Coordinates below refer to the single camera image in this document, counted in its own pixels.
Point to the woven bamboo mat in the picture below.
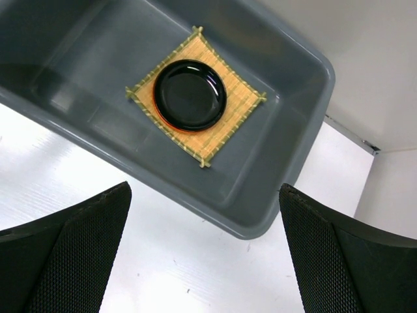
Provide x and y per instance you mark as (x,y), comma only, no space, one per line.
(242,99)

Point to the black round plate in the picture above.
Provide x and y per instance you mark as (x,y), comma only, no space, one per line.
(191,95)

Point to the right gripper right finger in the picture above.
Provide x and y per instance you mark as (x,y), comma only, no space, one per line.
(344,265)

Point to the orange plastic plate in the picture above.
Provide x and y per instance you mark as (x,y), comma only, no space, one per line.
(162,118)

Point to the grey plastic bin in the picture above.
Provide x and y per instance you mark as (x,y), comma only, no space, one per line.
(66,65)

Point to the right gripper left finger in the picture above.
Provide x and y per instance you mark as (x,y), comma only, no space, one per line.
(62,262)

